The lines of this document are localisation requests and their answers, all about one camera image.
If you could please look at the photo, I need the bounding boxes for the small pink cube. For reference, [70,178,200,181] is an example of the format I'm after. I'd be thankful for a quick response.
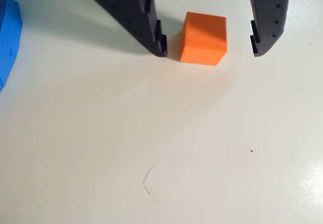
[179,11,229,67]

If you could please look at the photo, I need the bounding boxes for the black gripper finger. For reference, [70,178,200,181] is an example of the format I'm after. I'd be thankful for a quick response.
[69,0,168,58]
[243,0,303,58]

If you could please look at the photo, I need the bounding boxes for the blue round bowl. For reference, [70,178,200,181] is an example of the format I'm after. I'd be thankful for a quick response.
[0,0,23,94]

